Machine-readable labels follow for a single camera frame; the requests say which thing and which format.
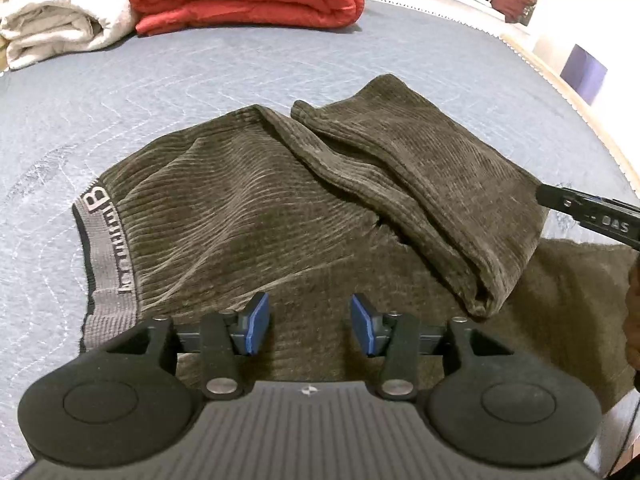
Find grey quilted bed cover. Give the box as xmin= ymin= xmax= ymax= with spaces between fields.
xmin=0 ymin=0 xmax=634 ymax=480

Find cream folded blanket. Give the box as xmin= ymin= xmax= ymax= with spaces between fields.
xmin=0 ymin=0 xmax=141 ymax=72

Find purple box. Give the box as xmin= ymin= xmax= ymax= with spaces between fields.
xmin=559 ymin=43 xmax=609 ymax=106

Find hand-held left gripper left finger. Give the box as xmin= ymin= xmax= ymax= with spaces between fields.
xmin=103 ymin=292 xmax=274 ymax=401

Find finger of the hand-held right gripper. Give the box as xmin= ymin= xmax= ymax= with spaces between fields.
xmin=535 ymin=182 xmax=640 ymax=250

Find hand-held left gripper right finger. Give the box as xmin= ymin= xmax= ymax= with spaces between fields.
xmin=350 ymin=292 xmax=502 ymax=401

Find brown corduroy pants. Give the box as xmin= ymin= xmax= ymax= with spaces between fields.
xmin=72 ymin=73 xmax=640 ymax=414

